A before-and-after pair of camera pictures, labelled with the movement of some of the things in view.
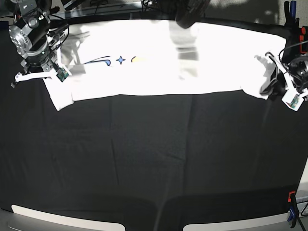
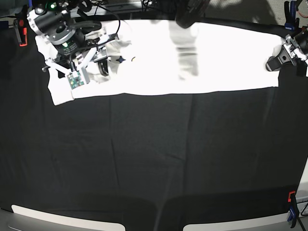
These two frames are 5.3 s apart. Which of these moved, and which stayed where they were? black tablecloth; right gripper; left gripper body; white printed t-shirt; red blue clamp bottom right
Moved: right gripper; left gripper body
Stayed: black tablecloth; red blue clamp bottom right; white printed t-shirt
